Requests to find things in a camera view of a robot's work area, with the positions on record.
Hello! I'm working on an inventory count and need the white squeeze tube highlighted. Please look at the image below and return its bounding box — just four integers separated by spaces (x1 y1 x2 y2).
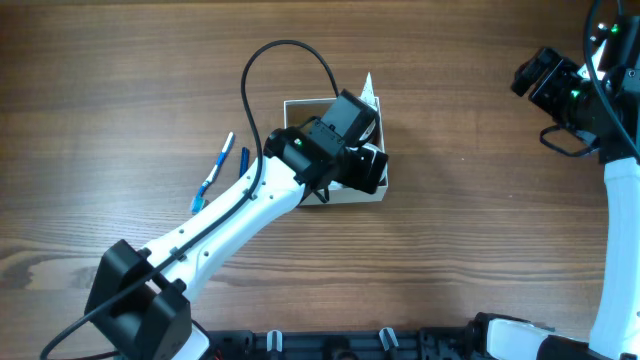
359 73 378 110

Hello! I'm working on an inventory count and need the blue disposable razor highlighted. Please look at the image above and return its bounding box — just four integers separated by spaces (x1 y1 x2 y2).
239 147 250 178

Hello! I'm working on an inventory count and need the blue white toothbrush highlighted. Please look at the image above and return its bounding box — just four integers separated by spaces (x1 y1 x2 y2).
190 132 235 215

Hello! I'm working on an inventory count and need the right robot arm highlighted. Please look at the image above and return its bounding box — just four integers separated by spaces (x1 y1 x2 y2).
465 14 639 359

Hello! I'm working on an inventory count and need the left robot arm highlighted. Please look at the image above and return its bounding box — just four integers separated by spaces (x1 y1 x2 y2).
85 86 388 359

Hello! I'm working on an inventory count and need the white cardboard box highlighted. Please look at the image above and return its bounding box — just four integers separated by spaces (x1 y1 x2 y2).
283 98 389 205

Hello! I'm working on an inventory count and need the black right camera cable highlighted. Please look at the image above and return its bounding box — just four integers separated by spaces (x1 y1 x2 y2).
538 0 640 161

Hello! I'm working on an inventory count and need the black camera cable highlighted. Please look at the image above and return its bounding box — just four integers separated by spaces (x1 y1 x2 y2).
38 39 341 360
538 0 640 161

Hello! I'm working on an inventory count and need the black left camera cable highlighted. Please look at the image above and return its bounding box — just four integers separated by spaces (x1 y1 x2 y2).
38 39 341 360

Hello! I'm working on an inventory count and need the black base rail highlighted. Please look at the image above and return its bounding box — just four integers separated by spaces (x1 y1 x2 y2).
208 327 484 360

